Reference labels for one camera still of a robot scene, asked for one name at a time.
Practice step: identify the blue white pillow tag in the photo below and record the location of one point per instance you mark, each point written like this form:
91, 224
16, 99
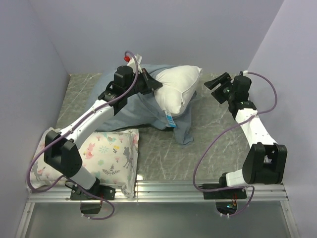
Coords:
170, 120

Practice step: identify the white pillow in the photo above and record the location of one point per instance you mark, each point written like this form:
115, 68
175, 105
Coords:
178, 87

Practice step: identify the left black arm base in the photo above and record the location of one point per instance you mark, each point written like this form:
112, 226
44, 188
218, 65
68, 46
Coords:
91, 200

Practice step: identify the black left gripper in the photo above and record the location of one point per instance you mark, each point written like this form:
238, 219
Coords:
151, 84

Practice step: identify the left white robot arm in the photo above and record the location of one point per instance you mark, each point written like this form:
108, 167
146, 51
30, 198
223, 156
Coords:
62, 148

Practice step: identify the blue-grey pillowcase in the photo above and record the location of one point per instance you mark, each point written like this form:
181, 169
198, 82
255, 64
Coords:
144, 110

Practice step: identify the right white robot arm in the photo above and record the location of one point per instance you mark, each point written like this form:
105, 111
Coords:
266, 159

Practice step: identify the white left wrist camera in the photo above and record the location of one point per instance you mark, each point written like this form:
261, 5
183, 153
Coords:
134, 63

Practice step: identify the aluminium front rail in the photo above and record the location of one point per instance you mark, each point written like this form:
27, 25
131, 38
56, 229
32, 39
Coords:
159, 192

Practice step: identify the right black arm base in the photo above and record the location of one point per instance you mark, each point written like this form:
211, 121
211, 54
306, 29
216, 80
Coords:
225, 200

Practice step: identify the floral deer print pillow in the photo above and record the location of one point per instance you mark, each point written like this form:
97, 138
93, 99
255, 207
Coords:
109, 156

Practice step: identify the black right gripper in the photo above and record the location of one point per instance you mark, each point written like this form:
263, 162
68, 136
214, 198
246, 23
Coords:
211, 84

